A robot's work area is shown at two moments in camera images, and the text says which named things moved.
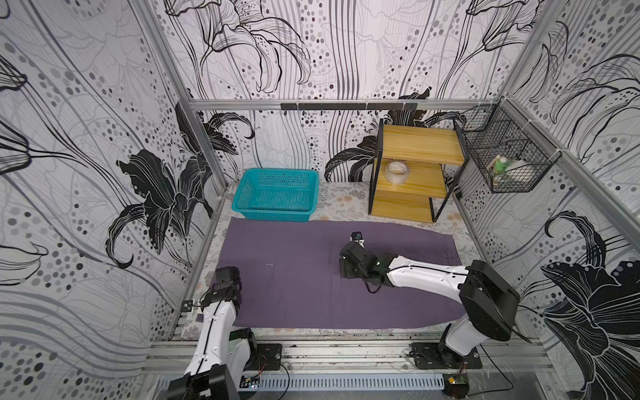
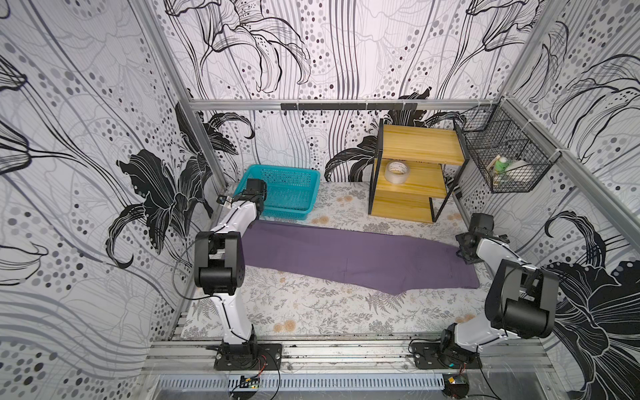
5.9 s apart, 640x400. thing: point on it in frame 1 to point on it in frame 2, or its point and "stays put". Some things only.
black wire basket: [511, 157] stays put
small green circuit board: [250, 382] stays put
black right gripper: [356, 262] to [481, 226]
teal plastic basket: [277, 194] stays put
